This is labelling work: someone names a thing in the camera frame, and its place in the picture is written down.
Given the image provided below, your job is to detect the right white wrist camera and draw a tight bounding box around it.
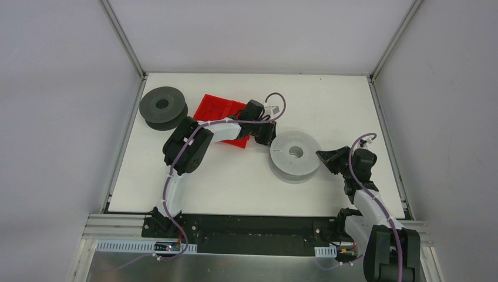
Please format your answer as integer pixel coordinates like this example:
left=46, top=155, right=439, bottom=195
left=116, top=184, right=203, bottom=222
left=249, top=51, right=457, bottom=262
left=359, top=137, right=375, bottom=149

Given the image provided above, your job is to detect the red two-compartment bin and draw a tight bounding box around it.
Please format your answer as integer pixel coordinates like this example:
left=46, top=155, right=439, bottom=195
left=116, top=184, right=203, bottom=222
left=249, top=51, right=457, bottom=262
left=193, top=93, right=252, bottom=150

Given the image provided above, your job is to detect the black cable spool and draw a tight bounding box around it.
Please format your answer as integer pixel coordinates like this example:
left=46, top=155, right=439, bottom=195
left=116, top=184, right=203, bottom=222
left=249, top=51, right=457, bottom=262
left=139, top=86, right=189, bottom=131

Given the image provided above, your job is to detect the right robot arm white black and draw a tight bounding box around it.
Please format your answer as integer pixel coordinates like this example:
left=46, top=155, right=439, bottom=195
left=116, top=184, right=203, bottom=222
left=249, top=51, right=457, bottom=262
left=316, top=146, right=421, bottom=281

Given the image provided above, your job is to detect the aluminium frame post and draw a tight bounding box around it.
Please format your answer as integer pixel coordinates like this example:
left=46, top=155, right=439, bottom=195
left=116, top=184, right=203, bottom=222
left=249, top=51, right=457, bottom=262
left=99, top=0, right=146, bottom=80
left=369, top=0, right=425, bottom=81

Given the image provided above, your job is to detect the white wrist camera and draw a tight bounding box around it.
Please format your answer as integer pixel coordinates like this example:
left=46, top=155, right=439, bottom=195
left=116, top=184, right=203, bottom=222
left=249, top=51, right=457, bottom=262
left=263, top=102, right=281, bottom=119
left=359, top=137, right=375, bottom=149

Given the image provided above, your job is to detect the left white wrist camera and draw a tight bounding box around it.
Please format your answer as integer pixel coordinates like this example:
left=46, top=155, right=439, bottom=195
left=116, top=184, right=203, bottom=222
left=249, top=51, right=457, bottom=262
left=263, top=102, right=281, bottom=119

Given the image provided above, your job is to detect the right aluminium frame post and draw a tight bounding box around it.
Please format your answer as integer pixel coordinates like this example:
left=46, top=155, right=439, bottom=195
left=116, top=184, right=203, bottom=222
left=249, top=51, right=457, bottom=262
left=369, top=0, right=425, bottom=81

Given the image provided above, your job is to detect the left aluminium frame post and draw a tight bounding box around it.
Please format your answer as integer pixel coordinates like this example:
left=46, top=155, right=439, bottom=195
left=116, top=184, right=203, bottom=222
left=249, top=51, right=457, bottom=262
left=99, top=0, right=146, bottom=80

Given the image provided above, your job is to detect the white slotted cable duct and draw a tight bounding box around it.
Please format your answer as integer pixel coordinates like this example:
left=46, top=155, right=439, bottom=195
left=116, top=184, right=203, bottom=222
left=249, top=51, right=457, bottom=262
left=95, top=240, right=197, bottom=254

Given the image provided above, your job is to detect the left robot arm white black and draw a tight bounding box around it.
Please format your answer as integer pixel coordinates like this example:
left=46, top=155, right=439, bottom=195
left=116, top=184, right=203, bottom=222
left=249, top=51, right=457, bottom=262
left=152, top=100, right=286, bottom=238

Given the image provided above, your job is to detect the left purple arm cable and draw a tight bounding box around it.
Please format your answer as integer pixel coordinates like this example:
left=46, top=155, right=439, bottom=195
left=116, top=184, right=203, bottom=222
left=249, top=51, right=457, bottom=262
left=161, top=92, right=288, bottom=261

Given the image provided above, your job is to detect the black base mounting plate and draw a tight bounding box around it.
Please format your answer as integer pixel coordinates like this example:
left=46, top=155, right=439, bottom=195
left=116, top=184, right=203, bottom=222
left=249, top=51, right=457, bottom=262
left=141, top=211, right=354, bottom=257

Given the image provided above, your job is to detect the white translucent cable spool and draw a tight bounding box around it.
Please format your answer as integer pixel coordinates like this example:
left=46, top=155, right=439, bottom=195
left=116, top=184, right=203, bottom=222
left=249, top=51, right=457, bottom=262
left=269, top=130, right=321, bottom=184

